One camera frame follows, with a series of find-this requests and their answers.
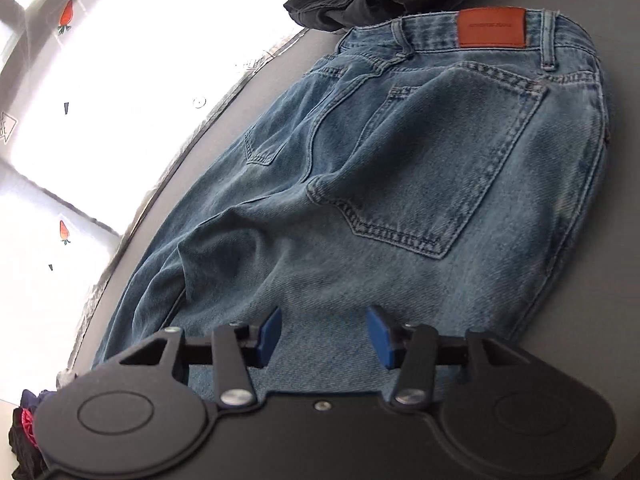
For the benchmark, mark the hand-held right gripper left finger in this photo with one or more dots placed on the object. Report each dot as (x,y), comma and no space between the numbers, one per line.
(270,332)

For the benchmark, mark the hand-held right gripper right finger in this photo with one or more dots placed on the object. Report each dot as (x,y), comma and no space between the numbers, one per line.
(380,335)

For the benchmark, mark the blue denim jeans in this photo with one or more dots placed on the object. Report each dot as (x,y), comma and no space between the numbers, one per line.
(425,185)

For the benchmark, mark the red garment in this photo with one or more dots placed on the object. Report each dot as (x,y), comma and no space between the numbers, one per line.
(29,425)

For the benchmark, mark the black crumpled garment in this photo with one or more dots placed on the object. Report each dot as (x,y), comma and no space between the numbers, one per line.
(22,460)

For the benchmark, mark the carrot printed plastic sheet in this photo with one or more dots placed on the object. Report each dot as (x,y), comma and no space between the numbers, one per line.
(100,110)

